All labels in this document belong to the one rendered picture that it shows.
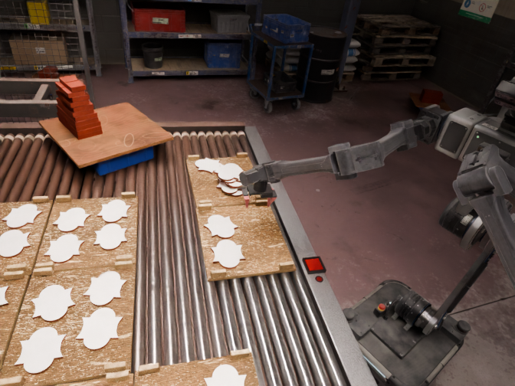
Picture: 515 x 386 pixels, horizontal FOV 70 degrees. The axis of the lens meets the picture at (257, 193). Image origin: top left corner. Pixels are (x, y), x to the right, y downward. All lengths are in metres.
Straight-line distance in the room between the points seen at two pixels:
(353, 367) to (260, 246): 0.57
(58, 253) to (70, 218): 0.19
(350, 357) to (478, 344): 1.66
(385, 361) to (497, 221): 1.35
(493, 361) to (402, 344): 0.75
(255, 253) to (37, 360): 0.80
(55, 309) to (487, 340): 2.52
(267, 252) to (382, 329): 1.01
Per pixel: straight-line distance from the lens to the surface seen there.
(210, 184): 1.86
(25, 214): 1.80
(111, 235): 1.60
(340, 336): 1.39
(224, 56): 5.77
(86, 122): 2.04
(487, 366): 2.84
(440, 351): 2.42
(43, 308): 1.43
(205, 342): 1.30
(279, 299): 1.41
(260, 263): 1.49
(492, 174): 1.02
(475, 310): 3.10
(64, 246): 1.60
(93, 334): 1.33
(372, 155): 1.14
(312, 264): 1.54
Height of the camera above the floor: 2.03
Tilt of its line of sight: 37 degrees down
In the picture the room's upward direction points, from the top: 8 degrees clockwise
